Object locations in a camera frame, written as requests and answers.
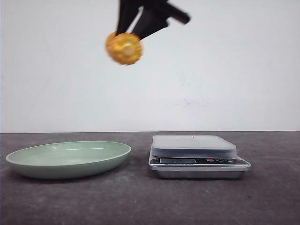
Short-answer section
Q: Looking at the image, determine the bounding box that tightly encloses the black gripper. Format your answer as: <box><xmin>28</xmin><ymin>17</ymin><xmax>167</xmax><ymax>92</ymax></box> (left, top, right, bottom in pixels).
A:
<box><xmin>116</xmin><ymin>0</ymin><xmax>191</xmax><ymax>40</ymax></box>

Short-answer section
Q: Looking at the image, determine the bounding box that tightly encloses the yellow corn cob piece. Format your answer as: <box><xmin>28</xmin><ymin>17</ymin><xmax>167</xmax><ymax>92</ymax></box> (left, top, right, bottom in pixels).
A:
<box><xmin>105</xmin><ymin>32</ymin><xmax>143</xmax><ymax>65</ymax></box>

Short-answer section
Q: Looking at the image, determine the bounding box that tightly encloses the silver digital kitchen scale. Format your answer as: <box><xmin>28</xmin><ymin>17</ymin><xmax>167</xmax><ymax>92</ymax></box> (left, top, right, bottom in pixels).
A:
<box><xmin>149</xmin><ymin>135</ymin><xmax>251</xmax><ymax>179</ymax></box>

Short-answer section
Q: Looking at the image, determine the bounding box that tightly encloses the light green oval plate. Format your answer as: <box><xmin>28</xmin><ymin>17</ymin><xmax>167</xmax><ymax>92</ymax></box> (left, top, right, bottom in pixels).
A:
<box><xmin>6</xmin><ymin>141</ymin><xmax>132</xmax><ymax>180</ymax></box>

